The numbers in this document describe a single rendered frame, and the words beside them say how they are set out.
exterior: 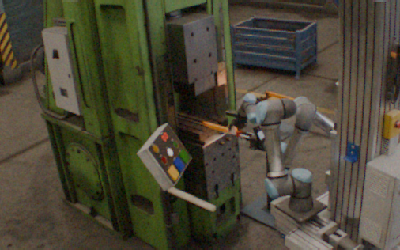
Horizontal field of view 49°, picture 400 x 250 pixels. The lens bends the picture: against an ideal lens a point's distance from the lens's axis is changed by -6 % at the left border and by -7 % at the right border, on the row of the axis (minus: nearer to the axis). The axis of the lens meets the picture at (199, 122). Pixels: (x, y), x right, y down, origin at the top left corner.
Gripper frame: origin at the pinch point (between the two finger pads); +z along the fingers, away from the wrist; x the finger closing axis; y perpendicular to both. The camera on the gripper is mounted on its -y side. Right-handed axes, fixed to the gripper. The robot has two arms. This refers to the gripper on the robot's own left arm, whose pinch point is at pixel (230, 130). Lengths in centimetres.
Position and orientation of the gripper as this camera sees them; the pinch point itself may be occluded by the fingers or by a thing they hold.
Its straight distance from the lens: 320.2
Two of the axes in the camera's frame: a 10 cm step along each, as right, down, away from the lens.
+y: 6.9, 6.4, -3.4
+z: -2.9, 6.7, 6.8
